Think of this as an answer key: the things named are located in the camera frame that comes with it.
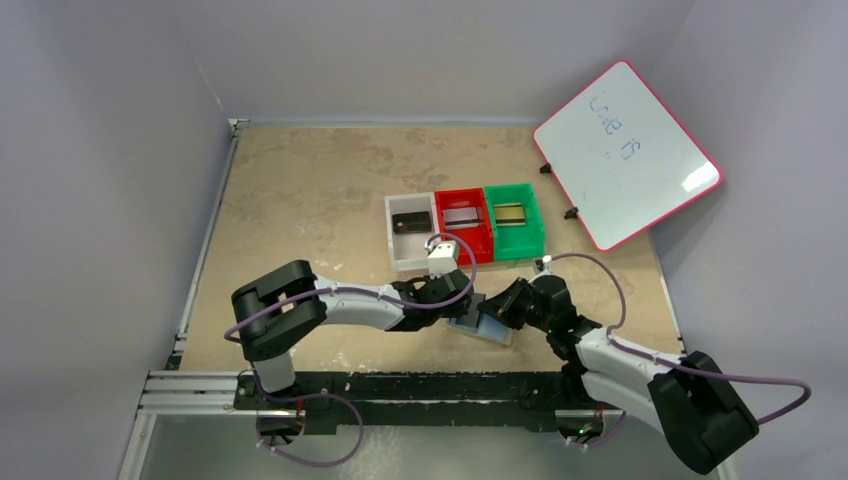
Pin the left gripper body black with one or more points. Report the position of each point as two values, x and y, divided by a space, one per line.
453 292

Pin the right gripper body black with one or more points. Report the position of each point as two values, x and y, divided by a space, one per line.
507 301

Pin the beige card holder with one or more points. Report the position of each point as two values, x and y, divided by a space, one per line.
481 325

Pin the green plastic bin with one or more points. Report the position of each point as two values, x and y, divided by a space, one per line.
517 242

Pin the silver credit card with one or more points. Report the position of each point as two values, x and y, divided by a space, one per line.
461 218

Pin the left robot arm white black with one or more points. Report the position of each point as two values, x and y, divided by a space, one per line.
278 310

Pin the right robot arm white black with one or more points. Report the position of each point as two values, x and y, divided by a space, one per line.
701 416

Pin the black credit card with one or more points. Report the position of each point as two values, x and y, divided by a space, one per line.
411 222

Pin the gold credit card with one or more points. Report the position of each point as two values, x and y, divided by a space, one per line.
508 215

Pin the white plastic bin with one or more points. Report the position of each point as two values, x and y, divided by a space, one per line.
406 250

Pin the red plastic bin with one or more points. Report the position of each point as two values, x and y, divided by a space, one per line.
480 239

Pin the black whiteboard foot near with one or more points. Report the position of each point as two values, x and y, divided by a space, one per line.
571 213

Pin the pink framed whiteboard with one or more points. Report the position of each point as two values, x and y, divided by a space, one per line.
622 158

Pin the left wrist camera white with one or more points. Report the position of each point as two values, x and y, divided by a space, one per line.
442 258

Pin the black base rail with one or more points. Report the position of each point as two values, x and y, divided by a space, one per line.
540 402

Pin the aluminium table frame rail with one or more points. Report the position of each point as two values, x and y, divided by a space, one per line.
175 392

